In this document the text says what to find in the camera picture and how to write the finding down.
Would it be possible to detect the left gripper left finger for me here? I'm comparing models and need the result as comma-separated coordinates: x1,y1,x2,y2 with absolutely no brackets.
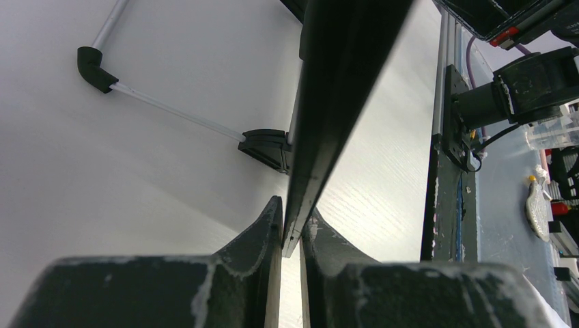
10,196,283,327

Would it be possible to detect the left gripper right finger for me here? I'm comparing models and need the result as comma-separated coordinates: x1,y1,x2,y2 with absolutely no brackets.
300,211,553,327

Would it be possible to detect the whiteboard with black frame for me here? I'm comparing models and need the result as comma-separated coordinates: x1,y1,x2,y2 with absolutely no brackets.
76,0,415,259

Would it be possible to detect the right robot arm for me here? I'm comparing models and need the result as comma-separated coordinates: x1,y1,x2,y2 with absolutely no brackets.
437,1,578,172

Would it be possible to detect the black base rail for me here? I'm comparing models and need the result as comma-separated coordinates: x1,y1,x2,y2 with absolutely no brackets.
420,134,479,262

